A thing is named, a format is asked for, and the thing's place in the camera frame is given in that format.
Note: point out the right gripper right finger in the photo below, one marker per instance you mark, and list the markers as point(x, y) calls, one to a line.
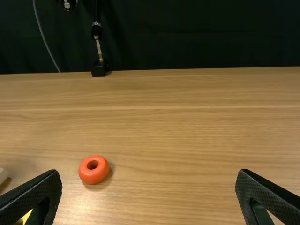
point(253, 187)

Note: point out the black clamp stand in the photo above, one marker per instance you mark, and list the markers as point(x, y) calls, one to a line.
point(98, 70)

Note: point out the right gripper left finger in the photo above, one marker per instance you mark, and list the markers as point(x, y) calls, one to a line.
point(28, 194)

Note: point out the wooden peg base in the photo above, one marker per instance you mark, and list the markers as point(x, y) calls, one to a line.
point(2, 175)

